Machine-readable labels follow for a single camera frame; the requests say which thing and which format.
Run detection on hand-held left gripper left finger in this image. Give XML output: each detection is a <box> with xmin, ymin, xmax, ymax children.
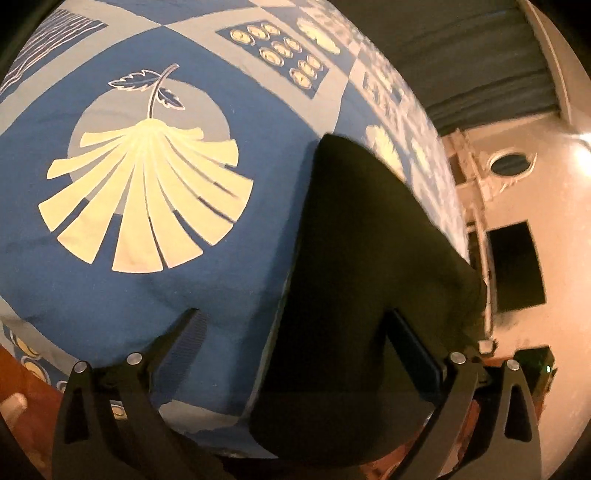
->
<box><xmin>52</xmin><ymin>308</ymin><xmax>222</xmax><ymax>480</ymax></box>

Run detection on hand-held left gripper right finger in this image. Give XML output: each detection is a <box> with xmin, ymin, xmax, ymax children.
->
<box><xmin>390</xmin><ymin>309</ymin><xmax>543</xmax><ymax>480</ymax></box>

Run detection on black pants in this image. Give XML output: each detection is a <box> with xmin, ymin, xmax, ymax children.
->
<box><xmin>249</xmin><ymin>134</ymin><xmax>488</xmax><ymax>462</ymax></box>

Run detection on blue printed bedsheet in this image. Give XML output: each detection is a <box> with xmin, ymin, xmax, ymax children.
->
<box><xmin>0</xmin><ymin>0</ymin><xmax>467</xmax><ymax>460</ymax></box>

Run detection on white television cabinet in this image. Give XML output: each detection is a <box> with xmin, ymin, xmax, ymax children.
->
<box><xmin>466</xmin><ymin>208</ymin><xmax>500</xmax><ymax>354</ymax></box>

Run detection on dark device with green light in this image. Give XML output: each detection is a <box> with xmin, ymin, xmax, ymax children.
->
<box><xmin>512</xmin><ymin>344</ymin><xmax>557</xmax><ymax>407</ymax></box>

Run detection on white dressing table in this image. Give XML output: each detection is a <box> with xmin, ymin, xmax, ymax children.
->
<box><xmin>443</xmin><ymin>129</ymin><xmax>497</xmax><ymax>217</ymax></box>

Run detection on white oval mirror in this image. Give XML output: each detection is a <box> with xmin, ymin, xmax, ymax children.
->
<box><xmin>488</xmin><ymin>149</ymin><xmax>537</xmax><ymax>179</ymax></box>

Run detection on dark green curtain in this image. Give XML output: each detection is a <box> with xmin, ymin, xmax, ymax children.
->
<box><xmin>323</xmin><ymin>0</ymin><xmax>561</xmax><ymax>137</ymax></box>

